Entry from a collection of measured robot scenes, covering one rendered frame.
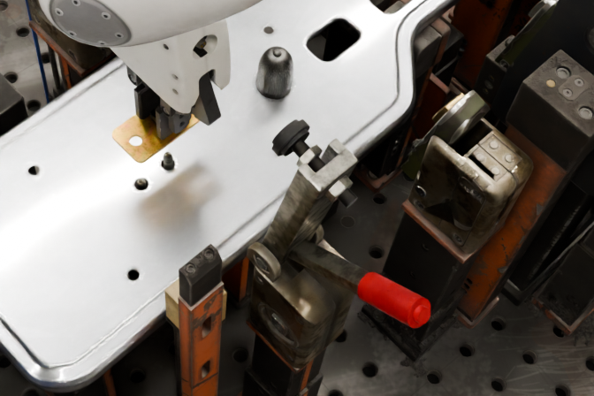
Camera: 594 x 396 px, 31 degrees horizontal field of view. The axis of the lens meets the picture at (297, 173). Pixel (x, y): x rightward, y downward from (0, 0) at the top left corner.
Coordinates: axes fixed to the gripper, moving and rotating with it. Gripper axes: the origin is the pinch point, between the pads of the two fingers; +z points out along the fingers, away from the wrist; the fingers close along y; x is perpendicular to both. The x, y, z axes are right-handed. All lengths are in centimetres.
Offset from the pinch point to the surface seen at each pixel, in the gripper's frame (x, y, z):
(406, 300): 0.1, -25.2, -5.1
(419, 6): -29.2, -3.0, 9.0
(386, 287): -0.1, -23.4, -4.0
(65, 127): 4.1, 8.5, 9.4
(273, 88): -11.6, -1.1, 7.9
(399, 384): -11.6, -23.8, 39.5
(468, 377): -18, -28, 39
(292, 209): 1.7, -15.6, -6.7
